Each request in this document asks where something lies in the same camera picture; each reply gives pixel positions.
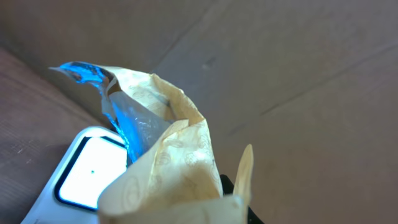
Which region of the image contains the brown Panfree bread bag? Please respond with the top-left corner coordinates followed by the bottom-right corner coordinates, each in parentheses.
top-left (58, 62), bottom-right (254, 223)

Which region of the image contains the white barcode scanner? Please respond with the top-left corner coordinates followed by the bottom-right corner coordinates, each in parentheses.
top-left (21, 126), bottom-right (127, 224)

